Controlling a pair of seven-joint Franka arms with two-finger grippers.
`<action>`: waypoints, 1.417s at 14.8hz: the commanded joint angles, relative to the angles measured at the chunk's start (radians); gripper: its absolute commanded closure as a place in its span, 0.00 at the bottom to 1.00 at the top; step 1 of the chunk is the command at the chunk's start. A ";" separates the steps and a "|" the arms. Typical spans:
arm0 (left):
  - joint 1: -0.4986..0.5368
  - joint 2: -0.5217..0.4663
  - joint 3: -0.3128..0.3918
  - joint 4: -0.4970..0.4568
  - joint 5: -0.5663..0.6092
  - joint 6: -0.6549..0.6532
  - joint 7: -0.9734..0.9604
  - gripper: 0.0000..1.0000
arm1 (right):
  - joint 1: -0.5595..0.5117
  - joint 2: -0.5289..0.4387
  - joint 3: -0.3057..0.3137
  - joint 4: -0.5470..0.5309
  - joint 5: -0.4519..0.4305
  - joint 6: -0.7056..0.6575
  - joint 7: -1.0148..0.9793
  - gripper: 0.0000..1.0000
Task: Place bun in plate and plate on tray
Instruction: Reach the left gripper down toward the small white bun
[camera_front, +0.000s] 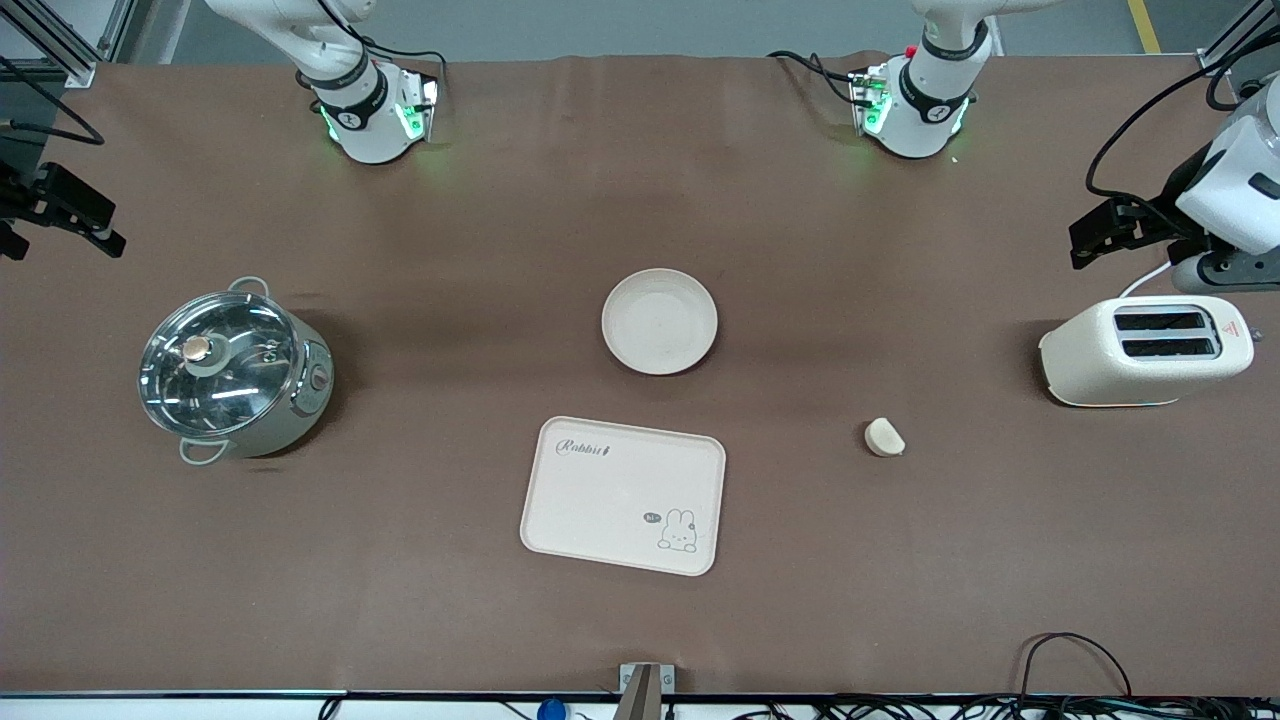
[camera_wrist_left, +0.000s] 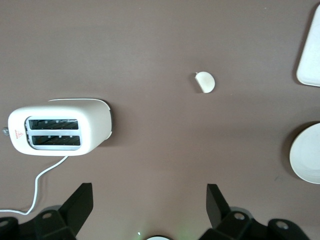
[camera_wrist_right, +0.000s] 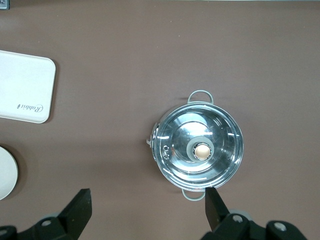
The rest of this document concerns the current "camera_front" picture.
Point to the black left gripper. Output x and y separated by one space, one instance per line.
1166 212

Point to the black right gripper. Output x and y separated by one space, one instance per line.
12 193

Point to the pale steamed bun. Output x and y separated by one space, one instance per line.
884 438

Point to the round beige plate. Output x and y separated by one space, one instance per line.
659 322

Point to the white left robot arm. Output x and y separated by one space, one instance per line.
920 120

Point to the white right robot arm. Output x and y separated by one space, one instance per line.
365 130

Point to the beige rabbit print tray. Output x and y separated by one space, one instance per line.
620 495

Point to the cream two-slot toaster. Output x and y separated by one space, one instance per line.
1140 370

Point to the glass pot lid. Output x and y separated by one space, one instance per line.
215 365

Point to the steel electric cooking pot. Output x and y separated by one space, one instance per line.
305 400

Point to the brown table mat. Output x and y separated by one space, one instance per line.
640 620

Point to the blue round object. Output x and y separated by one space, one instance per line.
551 711

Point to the aluminium frame profile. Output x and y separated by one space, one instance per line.
1235 40
60 45

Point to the grey metal camera bracket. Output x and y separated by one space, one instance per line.
645 690

